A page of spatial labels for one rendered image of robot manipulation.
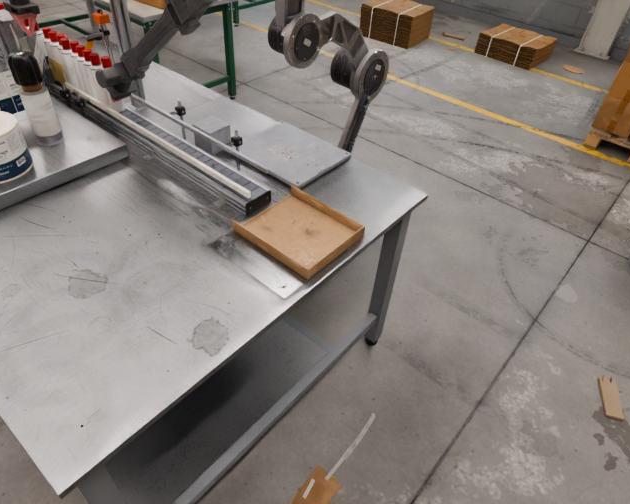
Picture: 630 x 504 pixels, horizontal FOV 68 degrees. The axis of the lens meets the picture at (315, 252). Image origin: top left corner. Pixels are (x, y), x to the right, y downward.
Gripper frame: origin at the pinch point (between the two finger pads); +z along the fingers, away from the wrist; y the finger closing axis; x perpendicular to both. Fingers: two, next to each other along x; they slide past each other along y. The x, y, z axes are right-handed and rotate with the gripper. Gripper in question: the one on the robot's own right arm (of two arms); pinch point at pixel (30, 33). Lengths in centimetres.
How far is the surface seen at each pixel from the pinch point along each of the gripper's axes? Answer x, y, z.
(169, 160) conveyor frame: 14, 47, 33
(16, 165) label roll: -26.1, 24.9, 27.4
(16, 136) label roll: -22.4, 23.1, 19.6
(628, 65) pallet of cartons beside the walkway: 329, 137, 51
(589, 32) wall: 552, 67, 91
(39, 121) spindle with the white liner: -11.3, 13.8, 22.0
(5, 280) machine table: -49, 60, 36
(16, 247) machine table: -41, 50, 36
